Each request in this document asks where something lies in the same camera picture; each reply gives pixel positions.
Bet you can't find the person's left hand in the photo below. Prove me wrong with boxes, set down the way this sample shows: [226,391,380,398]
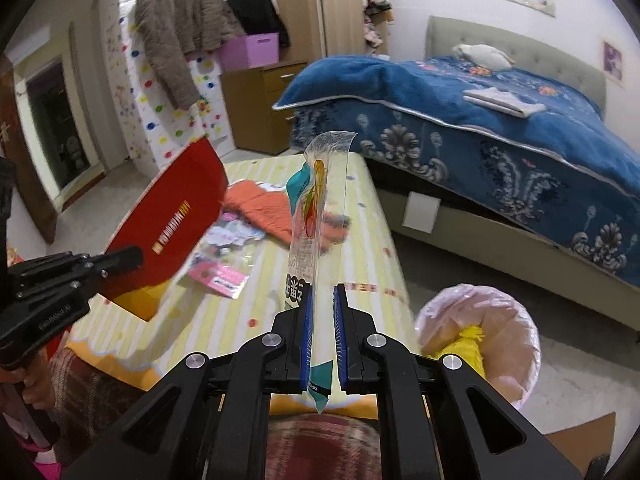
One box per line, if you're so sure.
[0,347,53,413]

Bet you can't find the brown cardboard box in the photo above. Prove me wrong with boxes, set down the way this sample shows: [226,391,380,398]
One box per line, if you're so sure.
[542,411,618,480]

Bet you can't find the wooden wardrobe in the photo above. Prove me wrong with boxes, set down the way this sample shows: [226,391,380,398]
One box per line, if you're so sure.
[312,0,396,68]

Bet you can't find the striped yellow table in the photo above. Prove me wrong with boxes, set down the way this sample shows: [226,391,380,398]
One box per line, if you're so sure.
[67,152,416,418]

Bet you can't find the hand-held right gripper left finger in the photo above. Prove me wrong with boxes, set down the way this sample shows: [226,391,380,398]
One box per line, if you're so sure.
[62,287,316,480]

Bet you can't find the brown wooden door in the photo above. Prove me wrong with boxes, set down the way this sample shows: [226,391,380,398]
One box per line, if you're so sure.
[0,55,58,246]

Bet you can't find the white paper sheet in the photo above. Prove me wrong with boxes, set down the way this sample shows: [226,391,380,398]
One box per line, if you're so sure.
[404,191,442,233]

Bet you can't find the grey upholstered bed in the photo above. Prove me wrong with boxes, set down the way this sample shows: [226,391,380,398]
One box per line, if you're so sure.
[372,15,640,331]

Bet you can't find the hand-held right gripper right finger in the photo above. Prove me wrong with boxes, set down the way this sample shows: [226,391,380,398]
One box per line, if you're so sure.
[332,284,583,480]

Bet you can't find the bin with pink bag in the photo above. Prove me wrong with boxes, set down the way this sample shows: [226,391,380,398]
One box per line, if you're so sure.
[414,284,542,411]

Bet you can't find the small wall picture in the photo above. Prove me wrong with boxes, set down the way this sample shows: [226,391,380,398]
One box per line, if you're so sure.
[601,40,625,88]

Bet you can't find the yellow foam net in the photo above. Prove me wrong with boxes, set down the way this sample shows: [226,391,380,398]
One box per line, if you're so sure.
[434,325,488,378]

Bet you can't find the white toilet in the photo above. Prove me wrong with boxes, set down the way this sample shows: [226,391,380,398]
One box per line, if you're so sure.
[62,135,87,173]

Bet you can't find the hanging pink clothes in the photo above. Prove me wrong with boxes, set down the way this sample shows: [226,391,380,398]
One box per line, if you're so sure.
[361,0,393,56]

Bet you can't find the red cardboard box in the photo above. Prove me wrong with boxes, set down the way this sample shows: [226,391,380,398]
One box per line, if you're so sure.
[102,137,230,322]

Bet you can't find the person's left plaid leg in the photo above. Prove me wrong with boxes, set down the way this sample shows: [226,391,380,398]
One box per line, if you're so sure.
[47,347,166,433]

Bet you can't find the purple storage basket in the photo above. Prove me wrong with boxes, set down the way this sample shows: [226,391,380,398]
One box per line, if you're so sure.
[218,32,280,72]

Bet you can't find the pink packet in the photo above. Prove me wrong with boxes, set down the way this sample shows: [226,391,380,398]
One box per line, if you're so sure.
[189,259,250,299]

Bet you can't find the pale cartoon print packet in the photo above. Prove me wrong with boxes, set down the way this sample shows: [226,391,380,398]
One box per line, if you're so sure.
[200,220,266,258]

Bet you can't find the brown quilted jacket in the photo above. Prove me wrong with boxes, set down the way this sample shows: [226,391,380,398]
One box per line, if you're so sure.
[135,0,246,111]

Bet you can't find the folded white cloth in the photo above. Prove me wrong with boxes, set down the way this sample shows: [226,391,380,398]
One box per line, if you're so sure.
[462,86,547,118]

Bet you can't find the black coat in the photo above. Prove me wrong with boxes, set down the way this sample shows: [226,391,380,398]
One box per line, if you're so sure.
[227,0,291,48]

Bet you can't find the wooden drawer cabinet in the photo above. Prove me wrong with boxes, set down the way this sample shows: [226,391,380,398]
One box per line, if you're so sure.
[220,60,308,157]

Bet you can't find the clear packet with teal print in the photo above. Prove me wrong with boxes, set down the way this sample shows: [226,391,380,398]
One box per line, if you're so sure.
[285,130,360,416]

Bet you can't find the person's plaid leg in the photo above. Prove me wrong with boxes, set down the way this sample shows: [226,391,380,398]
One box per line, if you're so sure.
[47,347,166,433]
[267,414,383,480]

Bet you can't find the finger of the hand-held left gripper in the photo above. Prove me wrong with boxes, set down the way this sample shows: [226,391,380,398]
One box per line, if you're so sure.
[10,246,145,295]

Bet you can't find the orange knit glove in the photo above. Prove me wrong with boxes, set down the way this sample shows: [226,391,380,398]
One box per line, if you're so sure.
[221,180,296,241]
[320,212,351,255]

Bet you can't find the polka dot cover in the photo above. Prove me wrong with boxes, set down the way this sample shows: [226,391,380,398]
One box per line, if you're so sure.
[118,0,236,168]

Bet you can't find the white plush toy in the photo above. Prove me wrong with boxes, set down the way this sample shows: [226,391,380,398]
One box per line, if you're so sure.
[451,43,516,70]

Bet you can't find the person's right plaid leg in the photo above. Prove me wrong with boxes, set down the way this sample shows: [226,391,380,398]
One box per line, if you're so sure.
[267,414,383,480]

